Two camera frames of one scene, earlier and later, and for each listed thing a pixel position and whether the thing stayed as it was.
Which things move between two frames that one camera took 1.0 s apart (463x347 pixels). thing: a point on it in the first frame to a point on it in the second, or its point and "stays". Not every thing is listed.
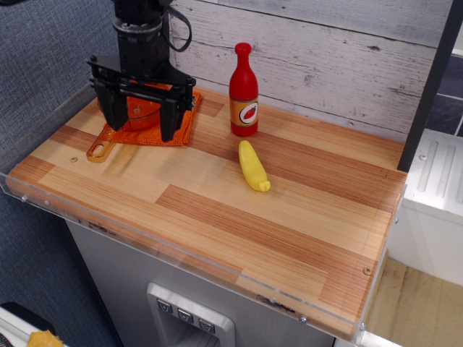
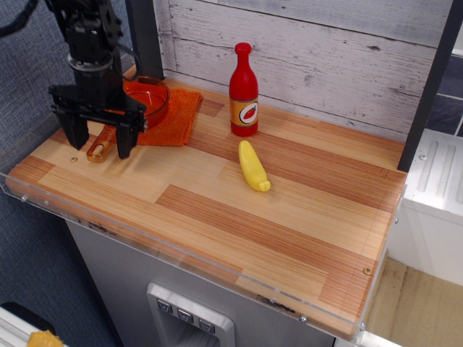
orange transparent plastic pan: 142,114 stays
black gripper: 144,64 to 98,91
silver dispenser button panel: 184,322 stays
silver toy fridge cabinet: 153,301 stays
